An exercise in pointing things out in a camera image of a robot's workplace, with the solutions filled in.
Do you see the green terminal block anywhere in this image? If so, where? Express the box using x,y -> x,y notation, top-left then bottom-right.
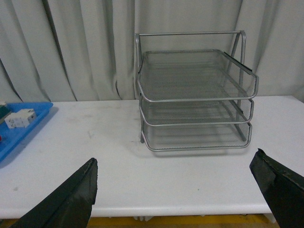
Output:
0,101 -> 11,124

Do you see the blue plastic tray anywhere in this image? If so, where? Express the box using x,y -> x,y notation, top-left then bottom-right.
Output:
0,102 -> 53,161

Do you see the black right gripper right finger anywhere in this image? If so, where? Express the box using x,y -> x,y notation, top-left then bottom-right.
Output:
249,148 -> 304,228

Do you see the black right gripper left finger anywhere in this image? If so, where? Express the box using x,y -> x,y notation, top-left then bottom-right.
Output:
11,158 -> 98,228

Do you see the silver mesh rack frame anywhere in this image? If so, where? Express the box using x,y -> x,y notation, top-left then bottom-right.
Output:
135,34 -> 257,152

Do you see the white circuit breaker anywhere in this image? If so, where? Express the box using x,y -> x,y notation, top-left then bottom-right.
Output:
4,109 -> 37,129

